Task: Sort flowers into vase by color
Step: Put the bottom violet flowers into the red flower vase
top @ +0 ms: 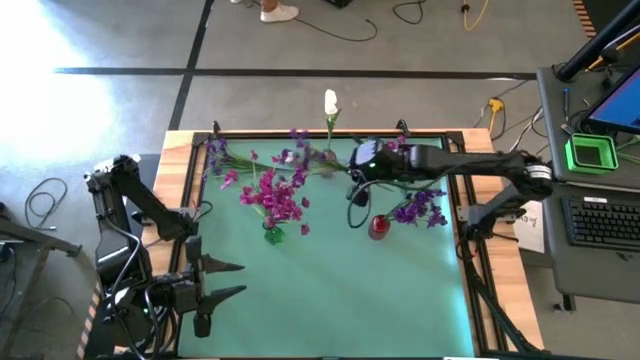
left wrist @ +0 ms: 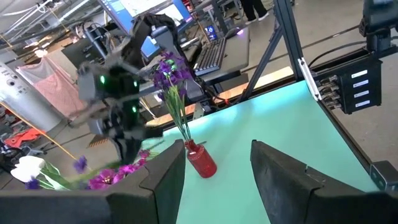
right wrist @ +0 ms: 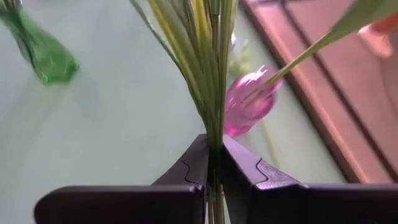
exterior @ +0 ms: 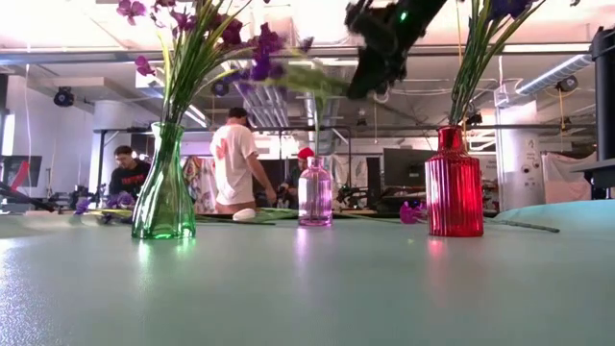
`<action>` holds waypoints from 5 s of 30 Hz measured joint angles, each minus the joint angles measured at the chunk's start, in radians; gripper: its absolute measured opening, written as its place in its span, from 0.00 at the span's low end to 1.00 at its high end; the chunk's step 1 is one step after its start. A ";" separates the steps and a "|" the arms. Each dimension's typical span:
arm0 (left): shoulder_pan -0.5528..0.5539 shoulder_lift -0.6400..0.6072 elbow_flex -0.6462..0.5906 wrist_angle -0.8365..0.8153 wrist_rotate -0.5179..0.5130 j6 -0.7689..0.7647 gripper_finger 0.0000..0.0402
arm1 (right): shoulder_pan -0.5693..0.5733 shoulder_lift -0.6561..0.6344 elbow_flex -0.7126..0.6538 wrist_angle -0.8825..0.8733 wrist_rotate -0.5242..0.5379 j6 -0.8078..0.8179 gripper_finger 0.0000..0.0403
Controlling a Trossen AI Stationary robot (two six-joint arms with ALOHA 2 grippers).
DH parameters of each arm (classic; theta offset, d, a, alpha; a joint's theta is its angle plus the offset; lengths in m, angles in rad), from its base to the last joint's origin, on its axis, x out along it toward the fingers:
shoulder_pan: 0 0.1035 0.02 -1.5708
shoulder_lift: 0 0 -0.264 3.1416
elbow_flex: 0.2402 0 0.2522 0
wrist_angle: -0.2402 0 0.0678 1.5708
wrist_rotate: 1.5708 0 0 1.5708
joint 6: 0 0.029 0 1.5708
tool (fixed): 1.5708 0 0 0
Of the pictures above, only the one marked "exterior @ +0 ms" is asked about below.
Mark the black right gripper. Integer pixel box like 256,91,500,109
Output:
345,23,419,101

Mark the green glass vase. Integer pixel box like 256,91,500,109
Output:
131,122,197,240

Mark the gray ceiling beam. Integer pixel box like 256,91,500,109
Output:
0,43,597,66

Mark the person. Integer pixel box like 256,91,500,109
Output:
282,146,317,211
209,106,279,216
107,144,153,201

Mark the black computer monitor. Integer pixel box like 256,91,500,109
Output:
382,147,437,189

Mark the pink ribbed glass bottle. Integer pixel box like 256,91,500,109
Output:
297,156,333,228

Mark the red ribbed glass bottle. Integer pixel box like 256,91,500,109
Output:
424,125,485,238

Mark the white round column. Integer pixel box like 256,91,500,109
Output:
496,103,548,211

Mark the floral patterned curtain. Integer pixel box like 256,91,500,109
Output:
181,155,218,216

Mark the teal table mat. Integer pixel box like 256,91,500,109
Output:
0,200,615,346

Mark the pale pink hanging cloth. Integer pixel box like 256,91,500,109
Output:
541,151,599,206

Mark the black monitor stand pole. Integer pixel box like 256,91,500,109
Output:
589,26,615,162

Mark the gray desk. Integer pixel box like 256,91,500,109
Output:
570,159,615,189

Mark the dark monitor with red mark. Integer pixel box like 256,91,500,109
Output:
0,154,44,189

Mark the black diagonal bar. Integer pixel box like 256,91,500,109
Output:
0,182,58,213

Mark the black horizontal frame bar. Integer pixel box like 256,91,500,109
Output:
92,123,597,135

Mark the black ceiling camera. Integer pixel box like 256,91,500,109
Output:
555,75,579,94
52,86,76,109
209,79,232,98

